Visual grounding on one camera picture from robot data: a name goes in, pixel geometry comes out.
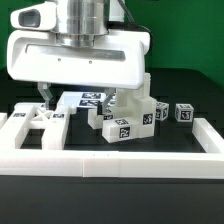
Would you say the white tagged cube left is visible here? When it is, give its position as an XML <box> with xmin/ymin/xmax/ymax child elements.
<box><xmin>156</xmin><ymin>102</ymin><xmax>169</xmax><ymax>121</ymax></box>

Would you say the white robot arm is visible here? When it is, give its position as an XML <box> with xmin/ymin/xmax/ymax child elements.
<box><xmin>7</xmin><ymin>0</ymin><xmax>151</xmax><ymax>100</ymax></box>

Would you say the white tagged cube right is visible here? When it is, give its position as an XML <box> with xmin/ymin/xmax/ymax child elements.
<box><xmin>175</xmin><ymin>103</ymin><xmax>194</xmax><ymax>122</ymax></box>

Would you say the white U-shaped fence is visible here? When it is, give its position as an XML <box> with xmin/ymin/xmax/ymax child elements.
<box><xmin>0</xmin><ymin>119</ymin><xmax>224</xmax><ymax>179</ymax></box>

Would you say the white tagged cube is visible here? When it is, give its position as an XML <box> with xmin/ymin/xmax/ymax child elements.
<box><xmin>156</xmin><ymin>102</ymin><xmax>169</xmax><ymax>121</ymax></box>
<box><xmin>175</xmin><ymin>103</ymin><xmax>194</xmax><ymax>122</ymax></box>

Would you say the white chair back frame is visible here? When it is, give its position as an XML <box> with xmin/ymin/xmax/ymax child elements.
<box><xmin>0</xmin><ymin>103</ymin><xmax>76</xmax><ymax>150</ymax></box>

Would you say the white chair seat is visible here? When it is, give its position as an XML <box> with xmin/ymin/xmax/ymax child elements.
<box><xmin>116</xmin><ymin>73</ymin><xmax>157</xmax><ymax>138</ymax></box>

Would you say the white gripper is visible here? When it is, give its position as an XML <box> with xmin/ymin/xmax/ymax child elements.
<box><xmin>7</xmin><ymin>1</ymin><xmax>150</xmax><ymax>115</ymax></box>

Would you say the white marker sheet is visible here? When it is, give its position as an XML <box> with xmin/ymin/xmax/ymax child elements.
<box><xmin>58</xmin><ymin>91</ymin><xmax>106</xmax><ymax>109</ymax></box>

